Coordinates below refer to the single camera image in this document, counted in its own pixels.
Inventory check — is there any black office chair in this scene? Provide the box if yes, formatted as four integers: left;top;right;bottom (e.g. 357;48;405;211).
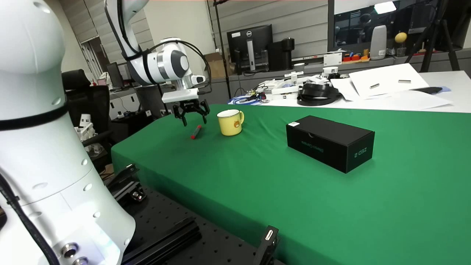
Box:
61;69;112;148

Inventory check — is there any coil of blue cable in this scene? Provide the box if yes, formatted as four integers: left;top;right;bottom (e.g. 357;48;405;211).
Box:
228;95;262;106

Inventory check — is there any window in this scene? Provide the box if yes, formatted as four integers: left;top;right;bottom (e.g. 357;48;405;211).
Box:
327;0;471;53

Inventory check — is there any row of orange blocks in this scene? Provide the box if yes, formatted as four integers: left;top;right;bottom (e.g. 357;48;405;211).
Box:
342;49;370;63

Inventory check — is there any brown cardboard box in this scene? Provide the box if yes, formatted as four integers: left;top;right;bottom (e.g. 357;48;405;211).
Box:
204;52;231;79

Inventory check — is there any black clamp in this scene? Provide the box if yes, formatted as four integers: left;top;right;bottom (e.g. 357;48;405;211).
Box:
106;163;148;204
252;225;281;265

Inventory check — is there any green table cloth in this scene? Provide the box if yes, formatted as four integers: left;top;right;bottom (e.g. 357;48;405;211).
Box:
111;103;471;265

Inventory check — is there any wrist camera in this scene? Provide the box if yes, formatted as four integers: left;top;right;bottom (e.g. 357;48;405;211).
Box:
162;88;199;104

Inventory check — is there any black coffee machine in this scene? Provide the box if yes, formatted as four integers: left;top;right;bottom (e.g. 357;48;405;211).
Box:
268;37;295;72

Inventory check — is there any small dark monitor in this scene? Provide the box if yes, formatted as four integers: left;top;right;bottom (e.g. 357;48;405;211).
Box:
106;61;125;89

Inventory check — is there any black cardboard box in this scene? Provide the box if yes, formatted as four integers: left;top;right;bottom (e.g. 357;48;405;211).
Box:
286;115;376;174

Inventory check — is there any white card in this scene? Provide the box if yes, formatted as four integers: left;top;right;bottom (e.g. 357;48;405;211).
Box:
323;52;343;67

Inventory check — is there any yellow mug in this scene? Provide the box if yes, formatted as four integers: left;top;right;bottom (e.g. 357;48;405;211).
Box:
216;109;245;137

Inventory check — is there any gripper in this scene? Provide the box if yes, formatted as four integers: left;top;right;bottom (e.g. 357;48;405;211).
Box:
173;99;210;127

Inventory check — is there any stack of white paper sheets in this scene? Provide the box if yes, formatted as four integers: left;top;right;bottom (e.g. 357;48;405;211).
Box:
330;63;454;111

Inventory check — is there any white smart speaker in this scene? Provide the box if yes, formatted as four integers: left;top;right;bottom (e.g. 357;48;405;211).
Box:
369;25;388;61

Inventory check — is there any heap of white plastic parts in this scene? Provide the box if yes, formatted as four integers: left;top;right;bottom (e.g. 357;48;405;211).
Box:
263;66;340;101

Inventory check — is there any coil of black strap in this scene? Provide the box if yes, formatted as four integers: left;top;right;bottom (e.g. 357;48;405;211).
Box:
296;82;343;107

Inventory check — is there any black monitor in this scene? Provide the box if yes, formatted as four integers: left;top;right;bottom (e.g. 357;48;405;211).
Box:
226;24;274;73

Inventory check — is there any heap of white blocks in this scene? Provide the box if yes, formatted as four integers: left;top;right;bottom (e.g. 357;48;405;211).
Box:
74;113;99;155

